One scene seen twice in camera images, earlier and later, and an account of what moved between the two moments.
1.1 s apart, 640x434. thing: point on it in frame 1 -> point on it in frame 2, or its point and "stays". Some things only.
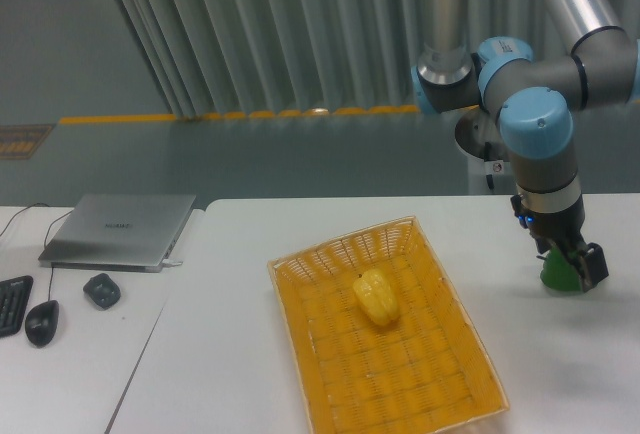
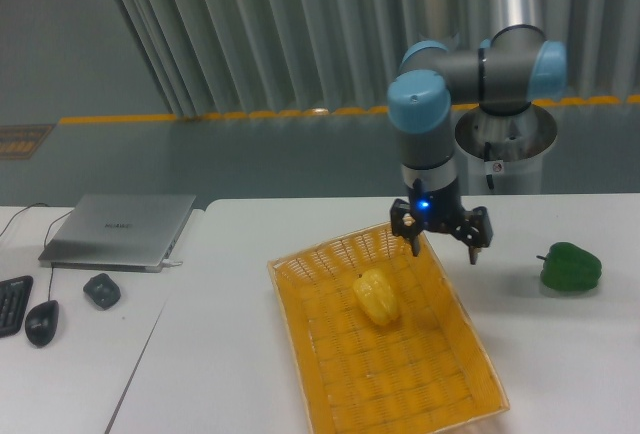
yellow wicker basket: [423, 374] stays
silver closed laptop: [126, 233] stays
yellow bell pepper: [376, 295] stays
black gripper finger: [593, 267] -> [476, 232]
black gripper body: [563, 229] -> [438, 209]
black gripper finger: [543, 246] -> [402, 223]
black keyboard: [14, 294] stays
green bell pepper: [558, 274] stays
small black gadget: [103, 290] stays
